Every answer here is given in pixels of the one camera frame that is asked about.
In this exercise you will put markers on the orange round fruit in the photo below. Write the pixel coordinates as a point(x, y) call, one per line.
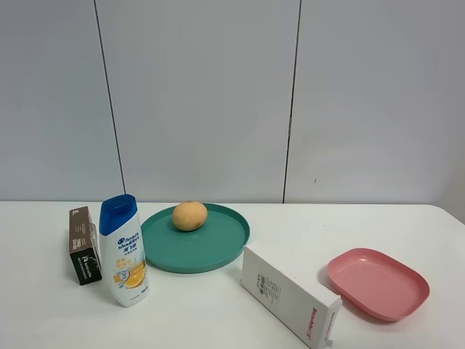
point(189, 215)

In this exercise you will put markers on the round green plate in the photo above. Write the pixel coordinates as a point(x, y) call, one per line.
point(218, 242)

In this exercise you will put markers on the white blue-capped shampoo bottle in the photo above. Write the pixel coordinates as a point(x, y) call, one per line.
point(122, 254)

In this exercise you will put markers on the long white carton box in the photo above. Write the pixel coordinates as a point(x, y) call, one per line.
point(300, 302)

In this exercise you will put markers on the brown and black box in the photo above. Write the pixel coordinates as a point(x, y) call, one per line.
point(82, 246)

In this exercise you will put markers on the pink rectangular plate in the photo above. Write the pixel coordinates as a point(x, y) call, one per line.
point(378, 284)

